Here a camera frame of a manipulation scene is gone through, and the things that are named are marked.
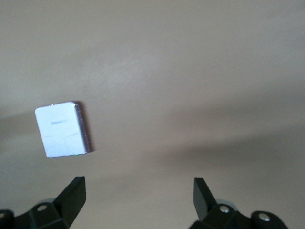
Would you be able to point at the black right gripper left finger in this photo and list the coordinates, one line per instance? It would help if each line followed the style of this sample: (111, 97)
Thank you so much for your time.
(59, 210)

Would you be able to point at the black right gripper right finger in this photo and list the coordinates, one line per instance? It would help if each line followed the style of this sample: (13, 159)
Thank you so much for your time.
(214, 217)

